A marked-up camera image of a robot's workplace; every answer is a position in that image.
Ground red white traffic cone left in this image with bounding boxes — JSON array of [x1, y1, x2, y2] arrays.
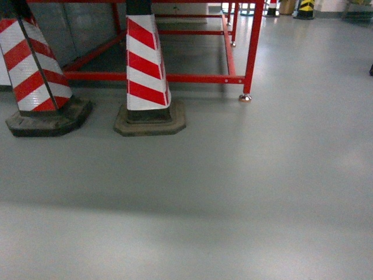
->
[[1, 1, 93, 137]]

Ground red white traffic cone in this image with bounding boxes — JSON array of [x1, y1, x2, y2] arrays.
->
[[114, 1, 186, 137], [1, 1, 93, 137]]

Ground red white traffic cone right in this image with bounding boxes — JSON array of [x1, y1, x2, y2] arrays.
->
[[114, 1, 186, 137]]

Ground yellow black striped bollard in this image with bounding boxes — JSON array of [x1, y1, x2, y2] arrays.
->
[[293, 0, 315, 20]]

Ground red metal table frame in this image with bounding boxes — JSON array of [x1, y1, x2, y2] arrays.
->
[[26, 0, 266, 103]]

